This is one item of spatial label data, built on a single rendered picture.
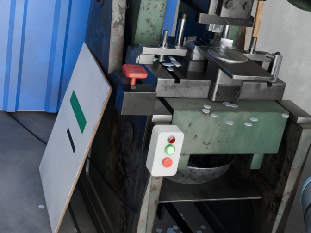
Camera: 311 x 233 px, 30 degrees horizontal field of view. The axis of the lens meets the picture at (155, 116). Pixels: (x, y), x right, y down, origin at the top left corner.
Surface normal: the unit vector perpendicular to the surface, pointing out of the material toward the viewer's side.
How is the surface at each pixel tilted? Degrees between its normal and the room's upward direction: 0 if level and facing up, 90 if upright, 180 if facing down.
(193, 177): 105
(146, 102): 90
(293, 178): 90
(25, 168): 0
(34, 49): 90
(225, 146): 90
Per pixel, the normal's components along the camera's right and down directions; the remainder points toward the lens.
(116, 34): 0.37, 0.15
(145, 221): 0.33, 0.43
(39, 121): 0.18, -0.90
